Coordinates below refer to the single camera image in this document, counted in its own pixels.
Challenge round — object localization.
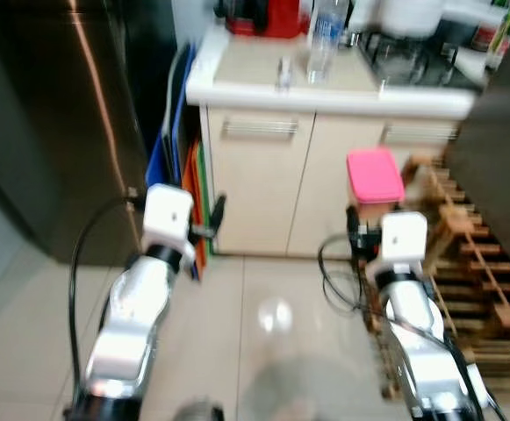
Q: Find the pink lidded food container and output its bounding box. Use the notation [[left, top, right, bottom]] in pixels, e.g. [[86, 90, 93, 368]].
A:
[[346, 149, 406, 225]]

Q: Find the grey mini fridge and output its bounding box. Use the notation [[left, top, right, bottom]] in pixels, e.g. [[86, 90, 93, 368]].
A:
[[443, 9, 510, 290]]

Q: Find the large dark steel fridge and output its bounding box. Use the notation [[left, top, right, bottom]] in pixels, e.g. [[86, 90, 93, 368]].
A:
[[0, 0, 181, 264]]

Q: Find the beige kitchen cabinet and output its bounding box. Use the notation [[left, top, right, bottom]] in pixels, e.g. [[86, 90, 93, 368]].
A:
[[184, 22, 475, 260]]

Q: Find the orange board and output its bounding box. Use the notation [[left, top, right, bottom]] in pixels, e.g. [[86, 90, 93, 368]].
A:
[[182, 140, 210, 275]]

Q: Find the green board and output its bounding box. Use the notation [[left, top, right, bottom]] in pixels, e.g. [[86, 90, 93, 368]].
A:
[[195, 140, 208, 229]]

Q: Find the blue board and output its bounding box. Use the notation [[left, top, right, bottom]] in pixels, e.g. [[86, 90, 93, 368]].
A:
[[145, 44, 205, 282]]

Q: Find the wooden wine rack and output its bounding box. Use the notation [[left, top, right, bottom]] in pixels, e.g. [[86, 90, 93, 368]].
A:
[[360, 153, 510, 400]]

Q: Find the small clear glass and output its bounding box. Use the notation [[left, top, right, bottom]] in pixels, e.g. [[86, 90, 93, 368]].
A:
[[277, 57, 292, 91]]

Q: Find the dark dish rack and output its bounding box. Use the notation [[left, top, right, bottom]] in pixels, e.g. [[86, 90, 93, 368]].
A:
[[360, 31, 488, 89]]

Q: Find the red kitchen appliance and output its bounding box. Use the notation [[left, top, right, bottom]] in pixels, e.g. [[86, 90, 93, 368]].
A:
[[224, 0, 312, 38]]

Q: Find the clear plastic water bottle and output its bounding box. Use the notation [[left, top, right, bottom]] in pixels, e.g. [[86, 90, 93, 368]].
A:
[[307, 0, 348, 86]]

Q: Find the white pot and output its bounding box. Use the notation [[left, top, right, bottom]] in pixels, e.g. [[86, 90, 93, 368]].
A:
[[379, 0, 449, 36]]

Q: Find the green white package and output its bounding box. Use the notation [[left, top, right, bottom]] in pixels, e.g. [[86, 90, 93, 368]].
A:
[[487, 0, 510, 71]]

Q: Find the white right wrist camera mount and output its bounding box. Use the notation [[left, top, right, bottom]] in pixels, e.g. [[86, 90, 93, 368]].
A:
[[379, 212, 429, 266]]

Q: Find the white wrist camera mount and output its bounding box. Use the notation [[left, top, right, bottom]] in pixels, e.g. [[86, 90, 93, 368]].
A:
[[379, 212, 429, 266], [142, 184, 194, 255]]

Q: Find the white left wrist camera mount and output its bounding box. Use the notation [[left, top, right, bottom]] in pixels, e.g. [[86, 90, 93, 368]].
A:
[[142, 184, 194, 255]]

